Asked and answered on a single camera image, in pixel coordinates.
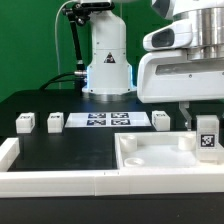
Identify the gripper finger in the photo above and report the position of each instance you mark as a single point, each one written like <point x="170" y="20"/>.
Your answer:
<point x="183" y="107"/>

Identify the white square table top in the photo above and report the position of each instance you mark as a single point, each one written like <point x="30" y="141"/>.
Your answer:
<point x="162" y="150"/>

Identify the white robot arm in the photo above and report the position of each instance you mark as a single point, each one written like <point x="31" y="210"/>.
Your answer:
<point x="184" y="60"/>

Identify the white marker sheet with tags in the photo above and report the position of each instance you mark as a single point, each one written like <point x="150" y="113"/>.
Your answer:
<point x="107" y="119"/>

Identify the white U-shaped obstacle fence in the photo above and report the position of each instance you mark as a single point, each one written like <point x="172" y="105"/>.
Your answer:
<point x="125" y="181"/>

